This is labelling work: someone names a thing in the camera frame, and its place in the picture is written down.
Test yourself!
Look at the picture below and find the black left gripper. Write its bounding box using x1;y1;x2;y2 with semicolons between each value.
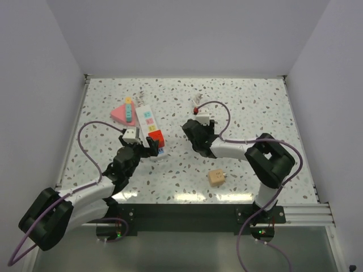
119;135;158;177

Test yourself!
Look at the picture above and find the red cube plug adapter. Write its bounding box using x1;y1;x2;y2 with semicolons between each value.
148;130;165;148

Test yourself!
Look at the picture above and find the white multicolour power strip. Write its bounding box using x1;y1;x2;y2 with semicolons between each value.
136;105;167;162

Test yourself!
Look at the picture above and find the tan cube plug adapter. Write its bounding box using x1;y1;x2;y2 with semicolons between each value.
208;169;226;187

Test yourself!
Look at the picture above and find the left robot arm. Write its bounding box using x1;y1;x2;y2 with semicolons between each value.
18;137;159;251

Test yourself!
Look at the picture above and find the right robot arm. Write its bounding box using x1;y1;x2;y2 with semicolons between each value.
182;119;296;223

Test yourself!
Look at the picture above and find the pink triangular power strip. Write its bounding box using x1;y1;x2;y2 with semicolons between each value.
110;97;136;126

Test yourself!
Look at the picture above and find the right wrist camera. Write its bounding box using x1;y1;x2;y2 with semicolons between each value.
193;107;210;126

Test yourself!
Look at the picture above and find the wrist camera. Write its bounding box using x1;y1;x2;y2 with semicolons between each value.
122;127;141;144
193;107;210;126

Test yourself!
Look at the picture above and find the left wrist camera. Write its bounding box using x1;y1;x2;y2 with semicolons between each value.
122;127;141;144

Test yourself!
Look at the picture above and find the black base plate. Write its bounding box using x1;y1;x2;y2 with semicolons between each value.
84;203;286;237

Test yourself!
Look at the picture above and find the aluminium frame rail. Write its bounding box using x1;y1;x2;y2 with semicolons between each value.
283;203;335;227

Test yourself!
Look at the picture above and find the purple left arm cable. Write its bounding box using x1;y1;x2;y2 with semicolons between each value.
7;121;130;267

